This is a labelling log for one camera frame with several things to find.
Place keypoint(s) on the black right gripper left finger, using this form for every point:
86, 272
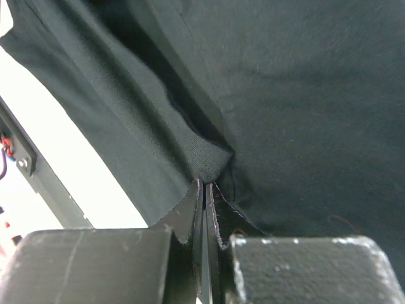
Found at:
159, 264

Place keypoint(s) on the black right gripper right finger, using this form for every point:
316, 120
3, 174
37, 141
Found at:
248, 267

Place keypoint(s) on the black t shirt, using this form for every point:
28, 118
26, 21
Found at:
294, 110

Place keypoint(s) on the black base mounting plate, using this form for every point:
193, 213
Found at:
38, 173

